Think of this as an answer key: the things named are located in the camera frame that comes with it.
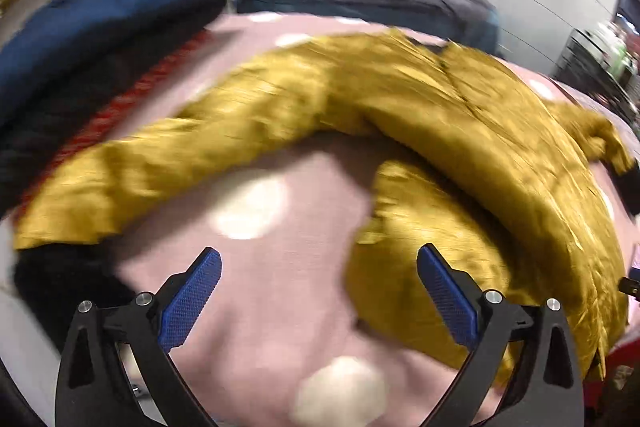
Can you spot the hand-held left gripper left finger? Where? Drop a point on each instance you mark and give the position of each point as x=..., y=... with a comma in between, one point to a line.
x=192, y=297

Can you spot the green bottle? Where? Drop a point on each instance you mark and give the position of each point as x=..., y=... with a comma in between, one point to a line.
x=617, y=57

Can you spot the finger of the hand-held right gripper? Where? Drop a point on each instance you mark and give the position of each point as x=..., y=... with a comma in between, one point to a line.
x=630, y=287

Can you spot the navy blue garment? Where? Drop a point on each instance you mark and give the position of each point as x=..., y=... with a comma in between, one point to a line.
x=100, y=22

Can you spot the pink polka dot blanket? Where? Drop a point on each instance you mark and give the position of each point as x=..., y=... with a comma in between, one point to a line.
x=280, y=307

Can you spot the yellow satin garment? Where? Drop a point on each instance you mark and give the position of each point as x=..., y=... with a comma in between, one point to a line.
x=475, y=132

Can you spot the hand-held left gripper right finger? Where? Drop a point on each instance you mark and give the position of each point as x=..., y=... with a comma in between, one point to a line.
x=447, y=302

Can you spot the black utility cart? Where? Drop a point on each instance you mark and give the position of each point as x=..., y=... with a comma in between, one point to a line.
x=580, y=57

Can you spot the black garment with red trim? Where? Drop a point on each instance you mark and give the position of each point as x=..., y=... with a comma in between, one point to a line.
x=60, y=107

